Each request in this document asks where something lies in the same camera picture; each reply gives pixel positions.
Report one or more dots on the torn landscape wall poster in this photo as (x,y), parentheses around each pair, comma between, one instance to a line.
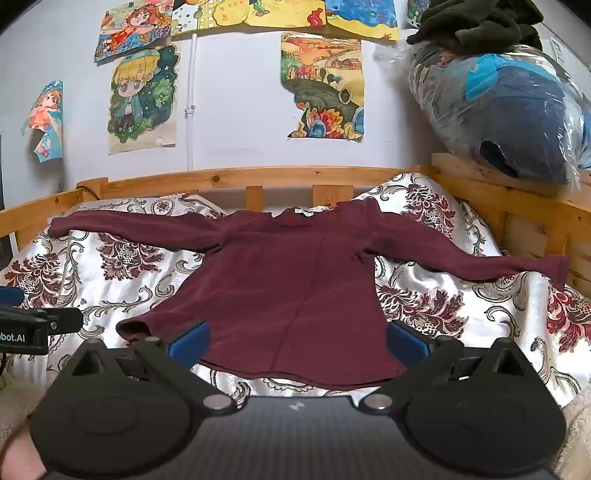
(323,83)

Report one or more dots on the white wall pipe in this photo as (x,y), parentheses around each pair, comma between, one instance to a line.
(190,138)

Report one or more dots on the wooden bed frame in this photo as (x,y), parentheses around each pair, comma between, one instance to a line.
(323,177)

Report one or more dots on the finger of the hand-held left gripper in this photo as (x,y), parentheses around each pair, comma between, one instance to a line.
(10,296)
(64,321)

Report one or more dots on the white floral satin blanket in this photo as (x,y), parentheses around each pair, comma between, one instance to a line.
(138,277)

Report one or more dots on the orange cartoon girl wall poster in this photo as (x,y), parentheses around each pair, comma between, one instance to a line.
(134,27)

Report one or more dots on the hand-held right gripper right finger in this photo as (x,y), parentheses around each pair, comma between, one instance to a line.
(407,345)

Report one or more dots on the clear plastic bag of bedding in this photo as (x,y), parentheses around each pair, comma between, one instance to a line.
(508,101)

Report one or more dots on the dark green cloth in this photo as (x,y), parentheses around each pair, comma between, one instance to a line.
(471,23)

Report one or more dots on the small curled cartoon wall poster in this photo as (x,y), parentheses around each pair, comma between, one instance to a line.
(46,120)

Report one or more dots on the green-hat cartoon boy wall poster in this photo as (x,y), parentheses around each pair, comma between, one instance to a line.
(141,101)

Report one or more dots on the blue and yellow wall poster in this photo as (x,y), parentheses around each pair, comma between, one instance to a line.
(362,16)

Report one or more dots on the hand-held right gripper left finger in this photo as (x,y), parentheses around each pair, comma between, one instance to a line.
(190,345)

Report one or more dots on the person's left forearm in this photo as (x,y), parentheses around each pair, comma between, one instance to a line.
(18,415)

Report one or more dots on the person's right forearm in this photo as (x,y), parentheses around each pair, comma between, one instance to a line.
(577,438)

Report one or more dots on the yellow dotted wall poster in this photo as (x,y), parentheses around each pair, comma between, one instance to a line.
(207,16)

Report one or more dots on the maroon long-sleeve sweater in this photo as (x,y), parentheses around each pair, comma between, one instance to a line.
(295,286)

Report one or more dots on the white wall label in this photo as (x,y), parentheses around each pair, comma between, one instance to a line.
(557,53)

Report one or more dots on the yellow sand wall poster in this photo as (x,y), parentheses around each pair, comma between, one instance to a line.
(286,11)

